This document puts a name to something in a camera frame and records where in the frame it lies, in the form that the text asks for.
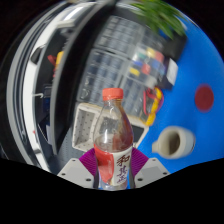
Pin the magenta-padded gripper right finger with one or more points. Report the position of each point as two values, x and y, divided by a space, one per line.
150 171

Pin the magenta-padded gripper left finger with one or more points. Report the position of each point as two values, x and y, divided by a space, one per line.
76 171

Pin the clear red-capped drink bottle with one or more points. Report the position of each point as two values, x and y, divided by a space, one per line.
112 140

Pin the beige ceramic mug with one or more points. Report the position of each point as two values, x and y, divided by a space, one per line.
175 142

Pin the black rectangular pouch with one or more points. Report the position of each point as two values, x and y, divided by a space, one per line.
136 133

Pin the white perforated tray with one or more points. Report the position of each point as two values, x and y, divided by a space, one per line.
85 128

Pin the yellow multimeter with red leads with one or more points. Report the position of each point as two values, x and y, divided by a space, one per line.
155 106

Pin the grey small-parts drawer cabinet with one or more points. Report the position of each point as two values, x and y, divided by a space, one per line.
103 75
135 96
126 35

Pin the black overhead shelf unit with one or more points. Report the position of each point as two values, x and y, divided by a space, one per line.
63 83

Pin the flat round red coaster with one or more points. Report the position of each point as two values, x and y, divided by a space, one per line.
204 97

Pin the dark box with white label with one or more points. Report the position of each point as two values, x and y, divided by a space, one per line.
171 73

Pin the flat black case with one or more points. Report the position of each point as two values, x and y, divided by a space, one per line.
177 45

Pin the green potted plant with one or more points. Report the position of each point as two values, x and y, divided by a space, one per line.
160 16

